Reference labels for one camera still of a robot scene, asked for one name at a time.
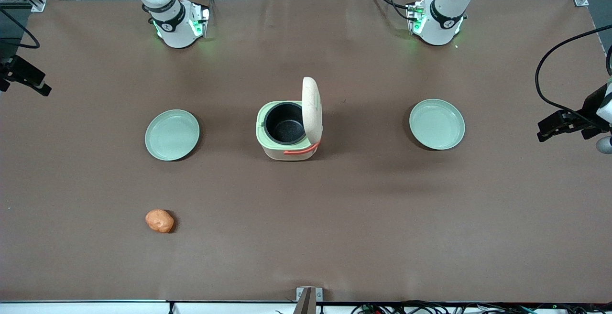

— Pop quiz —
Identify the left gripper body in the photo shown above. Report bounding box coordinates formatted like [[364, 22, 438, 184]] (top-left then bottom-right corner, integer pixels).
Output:
[[581, 79, 612, 141]]

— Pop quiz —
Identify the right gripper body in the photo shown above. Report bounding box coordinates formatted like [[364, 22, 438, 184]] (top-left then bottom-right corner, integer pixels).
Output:
[[0, 55, 23, 93]]

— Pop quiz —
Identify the cream rice cooker orange handle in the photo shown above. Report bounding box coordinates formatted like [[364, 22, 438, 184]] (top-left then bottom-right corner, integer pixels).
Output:
[[256, 76, 324, 162]]

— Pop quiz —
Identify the pale green plate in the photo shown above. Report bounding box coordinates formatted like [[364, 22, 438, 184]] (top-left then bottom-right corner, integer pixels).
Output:
[[409, 99, 466, 151], [145, 109, 200, 162]]

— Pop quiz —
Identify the orange potato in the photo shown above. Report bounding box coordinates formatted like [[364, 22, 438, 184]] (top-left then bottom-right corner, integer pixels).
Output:
[[145, 209, 175, 234]]

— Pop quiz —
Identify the brown table cover sheet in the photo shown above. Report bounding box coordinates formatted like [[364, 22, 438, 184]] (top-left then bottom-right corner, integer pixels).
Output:
[[0, 0, 612, 304]]

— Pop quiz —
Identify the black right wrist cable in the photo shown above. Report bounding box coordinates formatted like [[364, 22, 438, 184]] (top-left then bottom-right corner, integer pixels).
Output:
[[0, 8, 40, 50]]

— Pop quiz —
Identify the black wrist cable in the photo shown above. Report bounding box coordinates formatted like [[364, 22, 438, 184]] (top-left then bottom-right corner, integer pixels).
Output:
[[0, 8, 40, 50], [535, 24, 612, 116]]

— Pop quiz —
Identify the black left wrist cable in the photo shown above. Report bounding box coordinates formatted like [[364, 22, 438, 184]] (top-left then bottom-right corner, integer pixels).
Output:
[[535, 24, 612, 116]]

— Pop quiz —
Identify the black left arm base cable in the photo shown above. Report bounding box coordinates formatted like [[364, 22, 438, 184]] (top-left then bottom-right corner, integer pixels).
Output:
[[367, 0, 413, 21]]

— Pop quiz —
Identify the black cable bundle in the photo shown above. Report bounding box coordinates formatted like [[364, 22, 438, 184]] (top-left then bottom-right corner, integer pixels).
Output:
[[350, 300, 612, 314]]

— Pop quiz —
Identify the grey metal mounting bracket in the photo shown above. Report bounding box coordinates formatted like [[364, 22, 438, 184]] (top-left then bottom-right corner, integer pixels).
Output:
[[293, 286, 324, 314]]

